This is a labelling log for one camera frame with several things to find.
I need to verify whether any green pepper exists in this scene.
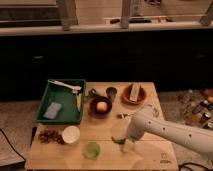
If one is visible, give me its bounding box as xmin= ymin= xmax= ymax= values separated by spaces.
xmin=111 ymin=137 xmax=126 ymax=145

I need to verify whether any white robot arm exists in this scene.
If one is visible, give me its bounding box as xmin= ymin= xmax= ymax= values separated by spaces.
xmin=126 ymin=104 xmax=213 ymax=160

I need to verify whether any green plastic cup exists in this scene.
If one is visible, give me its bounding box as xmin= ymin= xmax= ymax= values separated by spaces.
xmin=83 ymin=142 xmax=100 ymax=159

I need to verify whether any metal cup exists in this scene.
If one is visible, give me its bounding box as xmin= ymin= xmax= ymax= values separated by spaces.
xmin=106 ymin=87 xmax=117 ymax=101

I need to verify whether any metal fork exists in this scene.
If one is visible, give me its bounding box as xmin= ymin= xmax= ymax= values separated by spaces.
xmin=116 ymin=113 xmax=133 ymax=119

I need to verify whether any yellow round fruit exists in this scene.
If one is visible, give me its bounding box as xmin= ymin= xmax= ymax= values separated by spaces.
xmin=96 ymin=102 xmax=107 ymax=112

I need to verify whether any dark brown bowl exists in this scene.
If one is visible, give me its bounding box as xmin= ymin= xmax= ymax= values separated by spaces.
xmin=89 ymin=96 xmax=112 ymax=118

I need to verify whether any orange bowl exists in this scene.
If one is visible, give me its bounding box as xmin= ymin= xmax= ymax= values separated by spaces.
xmin=121 ymin=83 xmax=146 ymax=105

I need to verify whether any small cardboard box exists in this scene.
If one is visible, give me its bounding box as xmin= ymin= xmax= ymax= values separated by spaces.
xmin=130 ymin=83 xmax=140 ymax=102

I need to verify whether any dark small clip object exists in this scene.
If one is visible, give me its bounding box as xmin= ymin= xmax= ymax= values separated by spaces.
xmin=88 ymin=88 xmax=99 ymax=98

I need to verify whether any white spoon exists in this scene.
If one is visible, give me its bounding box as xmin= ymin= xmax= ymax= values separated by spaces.
xmin=48 ymin=80 xmax=82 ymax=91

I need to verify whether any spice bottles cluster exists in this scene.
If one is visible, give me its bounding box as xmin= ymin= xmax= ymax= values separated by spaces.
xmin=178 ymin=88 xmax=213 ymax=131

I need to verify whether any green plastic tray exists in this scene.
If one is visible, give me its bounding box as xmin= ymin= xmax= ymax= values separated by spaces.
xmin=36 ymin=79 xmax=86 ymax=124

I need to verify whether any dark grape bunch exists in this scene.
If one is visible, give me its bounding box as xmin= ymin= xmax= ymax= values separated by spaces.
xmin=38 ymin=130 xmax=64 ymax=144

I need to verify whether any yellow handled knife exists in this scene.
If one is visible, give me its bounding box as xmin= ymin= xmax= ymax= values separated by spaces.
xmin=76 ymin=93 xmax=81 ymax=112

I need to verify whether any black cable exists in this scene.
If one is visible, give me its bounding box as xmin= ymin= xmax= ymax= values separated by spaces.
xmin=0 ymin=127 xmax=27 ymax=164

